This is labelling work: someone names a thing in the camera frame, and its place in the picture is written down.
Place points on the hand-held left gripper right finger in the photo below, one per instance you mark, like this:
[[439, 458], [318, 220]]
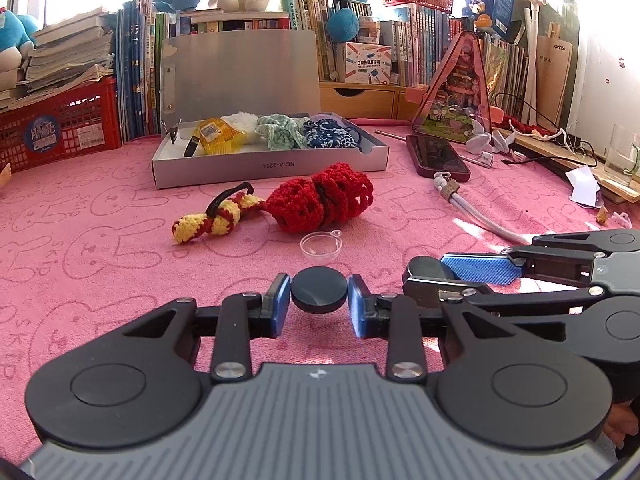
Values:
[[356, 305]]

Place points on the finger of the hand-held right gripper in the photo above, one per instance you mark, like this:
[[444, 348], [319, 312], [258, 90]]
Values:
[[480, 269], [450, 290]]

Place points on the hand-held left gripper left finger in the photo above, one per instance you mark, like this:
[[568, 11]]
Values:
[[281, 305]]

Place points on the red crochet pouch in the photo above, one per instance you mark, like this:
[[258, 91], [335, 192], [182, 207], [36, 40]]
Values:
[[320, 195]]

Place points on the green checked cloth pouch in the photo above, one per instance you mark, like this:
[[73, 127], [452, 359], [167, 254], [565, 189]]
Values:
[[277, 132]]

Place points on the yellow snack packet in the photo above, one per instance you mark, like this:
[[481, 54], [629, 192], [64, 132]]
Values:
[[217, 135]]

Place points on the silver cardboard box with lid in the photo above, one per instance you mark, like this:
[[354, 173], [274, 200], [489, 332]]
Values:
[[240, 70]]

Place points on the person's right hand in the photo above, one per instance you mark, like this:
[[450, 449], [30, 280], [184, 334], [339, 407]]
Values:
[[622, 425]]

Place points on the clear plastic dome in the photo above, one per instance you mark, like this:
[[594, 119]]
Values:
[[320, 245]]

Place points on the phone in red case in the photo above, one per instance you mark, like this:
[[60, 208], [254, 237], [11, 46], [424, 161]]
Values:
[[437, 157]]

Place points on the white paper crane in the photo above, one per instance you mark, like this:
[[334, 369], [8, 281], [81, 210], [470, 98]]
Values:
[[480, 142]]

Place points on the white folded paper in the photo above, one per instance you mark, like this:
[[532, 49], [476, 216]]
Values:
[[582, 185]]

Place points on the wooden shelf plank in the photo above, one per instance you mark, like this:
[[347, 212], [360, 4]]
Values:
[[612, 187]]

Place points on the metal straw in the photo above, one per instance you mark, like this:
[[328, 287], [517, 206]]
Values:
[[392, 135]]

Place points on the clear drinking glass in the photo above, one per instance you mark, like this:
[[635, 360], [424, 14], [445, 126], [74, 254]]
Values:
[[620, 155]]

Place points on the pink triangular toy house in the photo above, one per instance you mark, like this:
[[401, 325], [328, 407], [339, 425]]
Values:
[[455, 90]]

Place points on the pink rabbit-print blanket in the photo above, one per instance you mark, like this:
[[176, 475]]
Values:
[[100, 260]]

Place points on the black binder clip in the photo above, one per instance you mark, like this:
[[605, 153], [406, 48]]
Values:
[[174, 134]]

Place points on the wooden drawer organiser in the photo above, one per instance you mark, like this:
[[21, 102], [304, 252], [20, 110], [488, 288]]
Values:
[[360, 102]]

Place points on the light wooden board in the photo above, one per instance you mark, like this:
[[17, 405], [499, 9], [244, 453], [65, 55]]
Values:
[[555, 80]]

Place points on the row of assorted upright books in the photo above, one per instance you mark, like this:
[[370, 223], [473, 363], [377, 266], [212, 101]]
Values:
[[430, 45]]

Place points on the white printed cardboard box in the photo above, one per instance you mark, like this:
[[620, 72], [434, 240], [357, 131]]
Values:
[[365, 62]]

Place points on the white plastic pipes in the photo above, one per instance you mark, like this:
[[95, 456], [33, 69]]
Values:
[[531, 35]]

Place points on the dark blue printed box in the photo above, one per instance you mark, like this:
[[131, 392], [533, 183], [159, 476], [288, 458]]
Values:
[[487, 0]]

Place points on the red plastic crate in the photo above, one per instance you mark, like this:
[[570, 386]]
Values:
[[90, 110]]

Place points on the row of blue slim books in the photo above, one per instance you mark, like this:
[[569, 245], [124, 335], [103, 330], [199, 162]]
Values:
[[135, 70]]

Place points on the blue plush ball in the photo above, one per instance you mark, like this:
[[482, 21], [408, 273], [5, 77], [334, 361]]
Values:
[[342, 25]]

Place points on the brown-haired baby doll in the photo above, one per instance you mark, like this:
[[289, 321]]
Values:
[[4, 177]]

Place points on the stack of worn books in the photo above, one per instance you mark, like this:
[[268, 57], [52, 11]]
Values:
[[65, 55]]

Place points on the blue white plush toy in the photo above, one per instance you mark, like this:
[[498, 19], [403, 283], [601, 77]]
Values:
[[15, 30]]

